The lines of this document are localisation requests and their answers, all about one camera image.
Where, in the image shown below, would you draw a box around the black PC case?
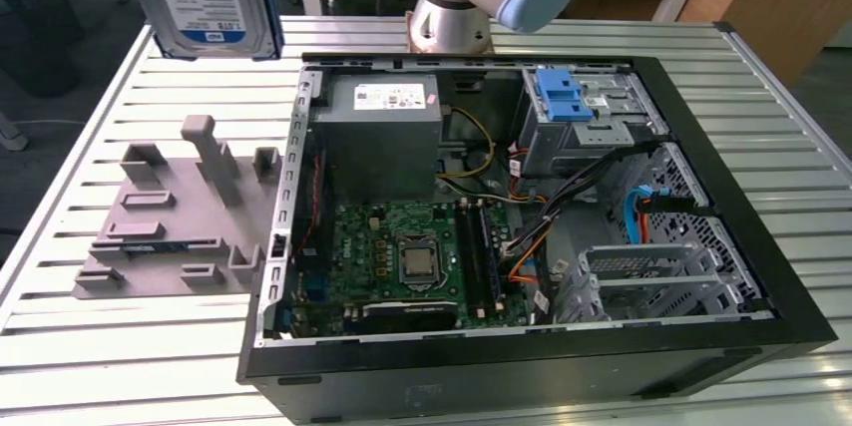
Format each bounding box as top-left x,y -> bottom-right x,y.
236,50 -> 840,425

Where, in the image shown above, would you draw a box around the wide light blue data wire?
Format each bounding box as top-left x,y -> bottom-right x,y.
620,185 -> 657,248

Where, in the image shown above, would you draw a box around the black chair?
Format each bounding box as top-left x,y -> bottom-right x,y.
0,0 -> 88,98

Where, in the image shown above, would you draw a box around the white stand foot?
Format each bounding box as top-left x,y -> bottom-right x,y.
0,114 -> 32,153

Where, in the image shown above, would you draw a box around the grey parts rack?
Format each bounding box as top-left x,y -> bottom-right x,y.
70,114 -> 286,302

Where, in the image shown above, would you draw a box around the multicoloured power wire black plug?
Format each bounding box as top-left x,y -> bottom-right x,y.
634,195 -> 713,248

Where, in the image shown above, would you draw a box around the black graphics card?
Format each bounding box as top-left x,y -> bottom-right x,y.
344,297 -> 461,333

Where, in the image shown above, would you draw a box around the yellow wire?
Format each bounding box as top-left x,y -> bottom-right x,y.
434,105 -> 498,181

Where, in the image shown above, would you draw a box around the silver CPU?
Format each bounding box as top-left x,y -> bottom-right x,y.
401,247 -> 434,278

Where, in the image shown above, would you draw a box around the grey optical drive cage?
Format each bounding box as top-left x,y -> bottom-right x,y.
516,65 -> 670,181

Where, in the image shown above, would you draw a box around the grey metal disk bay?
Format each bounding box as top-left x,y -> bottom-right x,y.
572,241 -> 764,323

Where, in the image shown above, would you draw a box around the black cable bundle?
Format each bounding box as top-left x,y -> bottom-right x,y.
498,142 -> 664,260

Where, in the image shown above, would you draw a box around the wooden cabinet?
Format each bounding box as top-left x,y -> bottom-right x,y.
681,0 -> 852,86

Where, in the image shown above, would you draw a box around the black CPU socket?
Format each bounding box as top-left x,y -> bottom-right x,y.
396,233 -> 445,293

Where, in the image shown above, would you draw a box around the grey power supply unit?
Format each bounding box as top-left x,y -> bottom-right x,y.
310,71 -> 445,204

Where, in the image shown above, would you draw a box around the blue drive latch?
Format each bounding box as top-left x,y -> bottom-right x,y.
532,68 -> 597,123

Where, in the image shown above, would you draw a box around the green motherboard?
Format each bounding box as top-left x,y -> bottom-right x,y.
292,199 -> 537,338

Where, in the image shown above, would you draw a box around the black RAM stick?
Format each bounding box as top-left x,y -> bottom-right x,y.
454,198 -> 489,316

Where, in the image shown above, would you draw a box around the orange red wires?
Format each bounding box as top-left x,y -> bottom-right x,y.
505,240 -> 550,288

